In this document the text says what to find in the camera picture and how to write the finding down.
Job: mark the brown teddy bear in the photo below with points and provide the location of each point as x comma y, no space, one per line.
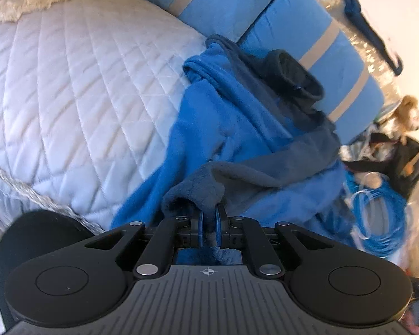
406,111

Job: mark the navy cloth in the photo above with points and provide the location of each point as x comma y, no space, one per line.
356,14

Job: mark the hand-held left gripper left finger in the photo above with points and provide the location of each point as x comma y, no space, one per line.
200,230

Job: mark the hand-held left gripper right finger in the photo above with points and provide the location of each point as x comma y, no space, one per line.
218,230

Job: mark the person's right hand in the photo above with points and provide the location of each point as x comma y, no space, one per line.
413,326

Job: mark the blue fleece jacket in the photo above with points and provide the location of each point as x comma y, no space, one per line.
230,129

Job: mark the blue grey-striped pillow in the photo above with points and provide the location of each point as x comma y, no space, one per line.
293,17
244,7

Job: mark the white quilted bedspread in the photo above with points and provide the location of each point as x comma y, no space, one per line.
73,94

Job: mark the cream patterned cover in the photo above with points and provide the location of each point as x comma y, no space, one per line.
380,66

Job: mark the black bag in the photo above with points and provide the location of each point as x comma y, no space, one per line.
405,160

